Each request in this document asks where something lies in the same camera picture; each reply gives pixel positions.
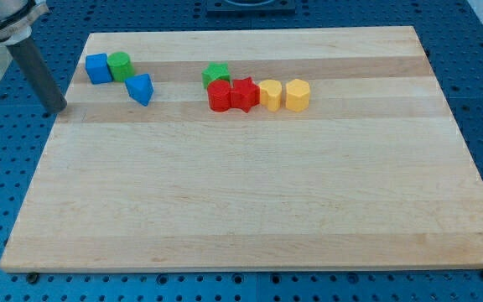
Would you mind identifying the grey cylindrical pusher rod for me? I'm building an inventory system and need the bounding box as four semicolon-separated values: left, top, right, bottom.
7;37;67;114

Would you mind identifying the blue cube block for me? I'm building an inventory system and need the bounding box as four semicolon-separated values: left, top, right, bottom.
85;53;113;85

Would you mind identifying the green cylinder block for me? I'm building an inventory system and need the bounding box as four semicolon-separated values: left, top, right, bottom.
106;51;136;82

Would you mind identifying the blue triangle block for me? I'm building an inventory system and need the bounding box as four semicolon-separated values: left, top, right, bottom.
124;74;154;107

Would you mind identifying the green star block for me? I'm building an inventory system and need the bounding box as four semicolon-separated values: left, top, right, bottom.
201;62;231;90

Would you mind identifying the red cylinder block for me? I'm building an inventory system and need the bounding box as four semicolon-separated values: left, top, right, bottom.
206;80;231;112

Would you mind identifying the red star block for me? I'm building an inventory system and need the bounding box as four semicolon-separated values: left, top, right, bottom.
231;77;260;112

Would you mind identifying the yellow heart block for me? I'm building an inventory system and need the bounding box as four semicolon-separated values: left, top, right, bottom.
258;80;283;112

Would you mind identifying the yellow hexagon block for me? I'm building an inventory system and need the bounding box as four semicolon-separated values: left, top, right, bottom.
285;79;311;112

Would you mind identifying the light wooden board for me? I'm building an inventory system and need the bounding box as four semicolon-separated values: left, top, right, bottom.
0;26;483;273

